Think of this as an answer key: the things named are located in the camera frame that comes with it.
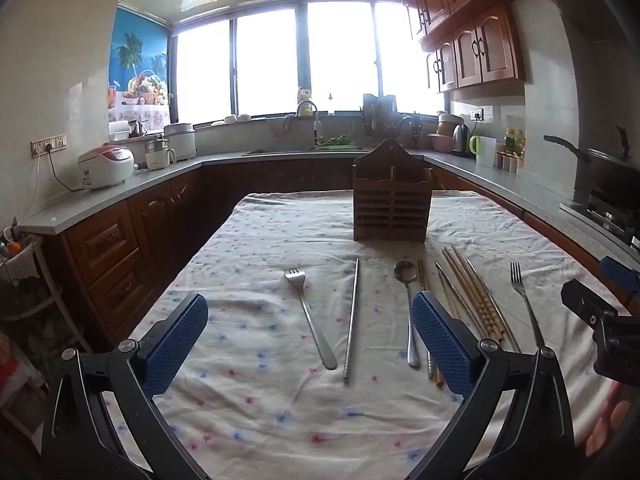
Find grey kitchen countertop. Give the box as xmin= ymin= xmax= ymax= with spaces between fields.
xmin=17 ymin=146 xmax=640 ymax=281

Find wooden utensil holder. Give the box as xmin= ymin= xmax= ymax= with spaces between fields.
xmin=352 ymin=139 xmax=434 ymax=243

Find pink and white rice cooker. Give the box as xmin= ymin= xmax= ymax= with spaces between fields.
xmin=77 ymin=143 xmax=135 ymax=191

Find white storage rack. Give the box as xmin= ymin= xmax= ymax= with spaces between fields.
xmin=0 ymin=230 xmax=93 ymax=443

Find dish drying rack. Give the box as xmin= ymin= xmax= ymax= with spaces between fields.
xmin=360 ymin=93 xmax=402 ymax=139

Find white electric pot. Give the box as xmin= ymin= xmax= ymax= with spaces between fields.
xmin=163 ymin=122 xmax=197 ymax=162

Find black wok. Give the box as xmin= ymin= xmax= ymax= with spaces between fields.
xmin=543 ymin=126 xmax=640 ymax=197

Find wooden chopstick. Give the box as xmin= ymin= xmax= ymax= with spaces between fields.
xmin=442 ymin=248 xmax=493 ymax=342
xmin=446 ymin=246 xmax=501 ymax=342
xmin=451 ymin=244 xmax=505 ymax=336
xmin=418 ymin=259 xmax=446 ymax=387

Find kitchen sink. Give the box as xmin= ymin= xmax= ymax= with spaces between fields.
xmin=244 ymin=146 xmax=370 ymax=156

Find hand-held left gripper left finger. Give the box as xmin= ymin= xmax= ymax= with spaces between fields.
xmin=40 ymin=292 xmax=209 ymax=480

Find palm and fruit print blind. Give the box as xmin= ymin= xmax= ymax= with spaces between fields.
xmin=108 ymin=6 xmax=172 ymax=124

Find steel spoon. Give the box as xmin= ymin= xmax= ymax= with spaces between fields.
xmin=393 ymin=260 xmax=422 ymax=368

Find wall outlet strip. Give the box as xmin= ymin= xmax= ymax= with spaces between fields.
xmin=30 ymin=133 xmax=68 ymax=157

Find white floral tablecloth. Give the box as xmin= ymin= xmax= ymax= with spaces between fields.
xmin=102 ymin=190 xmax=626 ymax=480

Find cooking oil bottles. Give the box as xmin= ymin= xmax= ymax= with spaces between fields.
xmin=503 ymin=127 xmax=527 ymax=156

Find white cup with green handle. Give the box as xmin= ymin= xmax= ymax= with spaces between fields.
xmin=468 ymin=135 xmax=498 ymax=169

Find steel kitchen faucet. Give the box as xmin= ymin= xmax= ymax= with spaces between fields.
xmin=296 ymin=100 xmax=322 ymax=149

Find wooden base cabinets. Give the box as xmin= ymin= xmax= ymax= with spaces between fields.
xmin=59 ymin=157 xmax=633 ymax=356

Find beige lidded container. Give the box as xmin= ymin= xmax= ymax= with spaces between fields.
xmin=437 ymin=112 xmax=465 ymax=137

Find kitchen window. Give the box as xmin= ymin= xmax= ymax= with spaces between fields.
xmin=170 ymin=0 xmax=447 ymax=127

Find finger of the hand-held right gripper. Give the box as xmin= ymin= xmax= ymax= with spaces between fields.
xmin=560 ymin=279 xmax=623 ymax=328
xmin=599 ymin=256 xmax=640 ymax=303

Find steel electric kettle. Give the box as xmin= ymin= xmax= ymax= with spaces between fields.
xmin=451 ymin=123 xmax=471 ymax=157

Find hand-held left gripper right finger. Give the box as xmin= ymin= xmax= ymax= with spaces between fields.
xmin=411 ymin=291 xmax=577 ymax=480

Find steel fork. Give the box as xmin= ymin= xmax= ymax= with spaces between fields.
xmin=284 ymin=269 xmax=339 ymax=371
xmin=509 ymin=261 xmax=546 ymax=348

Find person's right hand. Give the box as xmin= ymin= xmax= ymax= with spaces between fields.
xmin=584 ymin=380 xmax=638 ymax=461

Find black power cable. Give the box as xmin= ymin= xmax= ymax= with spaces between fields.
xmin=46 ymin=147 xmax=87 ymax=194

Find green basket of vegetables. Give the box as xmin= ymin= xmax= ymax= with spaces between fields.
xmin=316 ymin=134 xmax=354 ymax=151

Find row of spice jars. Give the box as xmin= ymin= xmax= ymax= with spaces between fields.
xmin=494 ymin=152 xmax=526 ymax=174

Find wooden wall cabinets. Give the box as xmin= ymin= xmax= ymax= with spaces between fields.
xmin=397 ymin=0 xmax=535 ymax=94

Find gas stove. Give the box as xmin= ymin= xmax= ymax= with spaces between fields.
xmin=559 ymin=189 xmax=640 ymax=252

